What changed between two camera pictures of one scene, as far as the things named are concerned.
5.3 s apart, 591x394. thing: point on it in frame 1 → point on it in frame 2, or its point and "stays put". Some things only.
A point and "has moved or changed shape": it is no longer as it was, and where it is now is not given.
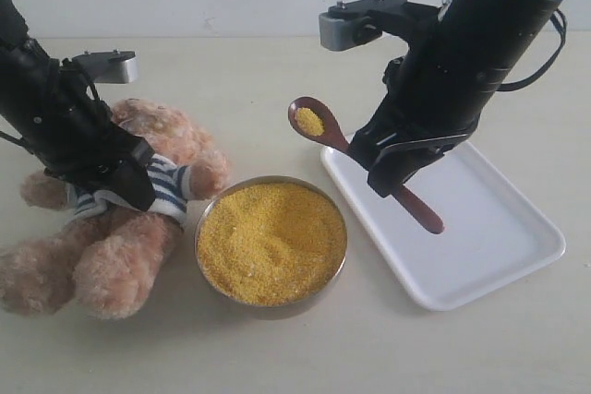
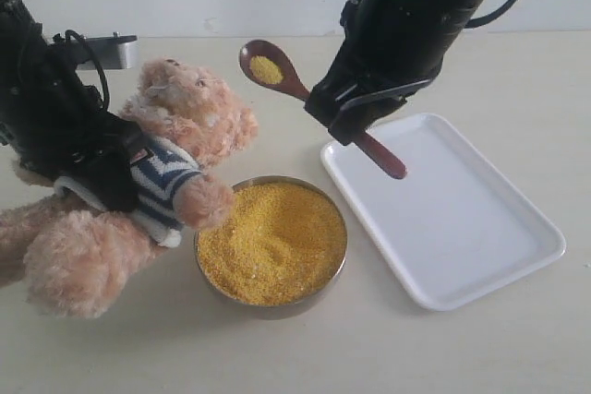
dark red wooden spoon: [311, 119] → [268, 68]
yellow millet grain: [271, 244] stays put
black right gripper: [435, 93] → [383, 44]
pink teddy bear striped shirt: [173, 188] has moved or changed shape
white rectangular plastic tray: [493, 232] stays put
